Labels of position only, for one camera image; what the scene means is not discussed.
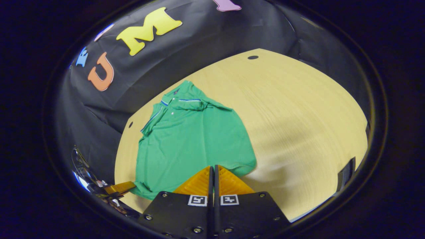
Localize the green T-shirt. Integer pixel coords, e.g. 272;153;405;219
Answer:
130;80;257;200

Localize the black backdrop cloth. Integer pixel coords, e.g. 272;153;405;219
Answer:
56;0;372;186

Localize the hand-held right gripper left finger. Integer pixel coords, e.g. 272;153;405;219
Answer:
137;165;213;239

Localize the dark panel beside table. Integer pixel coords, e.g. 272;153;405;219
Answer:
336;157;356;193

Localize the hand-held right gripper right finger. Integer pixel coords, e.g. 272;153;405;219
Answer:
214;164;292;239

